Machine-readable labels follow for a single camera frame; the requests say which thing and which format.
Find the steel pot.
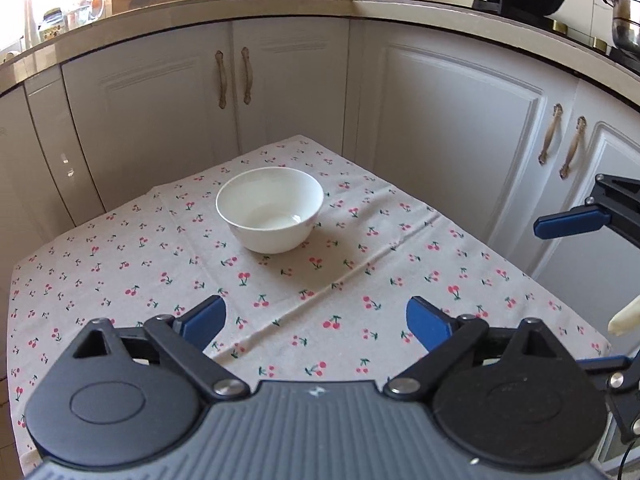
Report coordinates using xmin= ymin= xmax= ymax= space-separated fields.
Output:
xmin=597 ymin=0 xmax=640 ymax=56

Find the black gas stove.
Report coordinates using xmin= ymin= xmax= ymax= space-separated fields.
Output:
xmin=470 ymin=0 xmax=640 ymax=68

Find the brass cabinet handle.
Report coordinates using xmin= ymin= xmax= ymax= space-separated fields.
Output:
xmin=537 ymin=103 xmax=564 ymax=165
xmin=214 ymin=50 xmax=228 ymax=110
xmin=240 ymin=47 xmax=253 ymax=106
xmin=559 ymin=116 xmax=588 ymax=179

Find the white bowl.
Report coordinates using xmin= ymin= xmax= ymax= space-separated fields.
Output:
xmin=215 ymin=167 xmax=324 ymax=254

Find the white dish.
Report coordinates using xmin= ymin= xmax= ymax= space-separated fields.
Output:
xmin=608 ymin=294 xmax=640 ymax=337

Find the cherry-print tablecloth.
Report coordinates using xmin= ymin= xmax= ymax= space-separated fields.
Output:
xmin=9 ymin=134 xmax=612 ymax=471

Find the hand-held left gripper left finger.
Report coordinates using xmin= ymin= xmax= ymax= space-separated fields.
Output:
xmin=72 ymin=295 xmax=252 ymax=402

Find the glass jar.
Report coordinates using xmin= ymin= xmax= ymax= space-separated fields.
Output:
xmin=39 ymin=7 xmax=68 ymax=43

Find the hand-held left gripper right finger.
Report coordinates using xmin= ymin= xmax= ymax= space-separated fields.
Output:
xmin=382 ymin=296 xmax=566 ymax=401

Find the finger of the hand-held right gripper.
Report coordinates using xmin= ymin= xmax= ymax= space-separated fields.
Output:
xmin=533 ymin=173 xmax=640 ymax=250
xmin=575 ymin=354 xmax=640 ymax=445

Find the beige kitchen countertop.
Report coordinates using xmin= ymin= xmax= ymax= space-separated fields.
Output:
xmin=0 ymin=0 xmax=640 ymax=92

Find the glass pitcher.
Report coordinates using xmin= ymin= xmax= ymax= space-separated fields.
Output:
xmin=74 ymin=0 xmax=106 ymax=23

